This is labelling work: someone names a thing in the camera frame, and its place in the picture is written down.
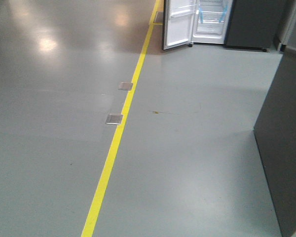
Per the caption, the fridge door white interior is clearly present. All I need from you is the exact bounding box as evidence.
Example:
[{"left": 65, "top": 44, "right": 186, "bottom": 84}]
[{"left": 162, "top": 0, "right": 199, "bottom": 51}]

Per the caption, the grey fridge body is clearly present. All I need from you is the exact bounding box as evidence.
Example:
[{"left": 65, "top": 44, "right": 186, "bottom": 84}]
[{"left": 190, "top": 0, "right": 287, "bottom": 53}]

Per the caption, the lower silver floor plate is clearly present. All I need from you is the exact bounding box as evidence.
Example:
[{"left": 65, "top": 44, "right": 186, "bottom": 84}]
[{"left": 105, "top": 114, "right": 123, "bottom": 125}]

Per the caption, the silver floor plate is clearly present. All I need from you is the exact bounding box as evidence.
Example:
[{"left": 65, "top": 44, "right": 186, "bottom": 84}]
[
  {"left": 105, "top": 114, "right": 123, "bottom": 125},
  {"left": 118, "top": 82, "right": 133, "bottom": 91}
]

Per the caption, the upper silver floor plate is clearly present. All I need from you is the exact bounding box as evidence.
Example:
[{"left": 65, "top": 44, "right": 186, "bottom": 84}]
[{"left": 118, "top": 82, "right": 133, "bottom": 91}]

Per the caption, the dark grey cabinet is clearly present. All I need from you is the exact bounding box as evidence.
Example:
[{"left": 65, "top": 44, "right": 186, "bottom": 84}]
[{"left": 254, "top": 51, "right": 296, "bottom": 237}]

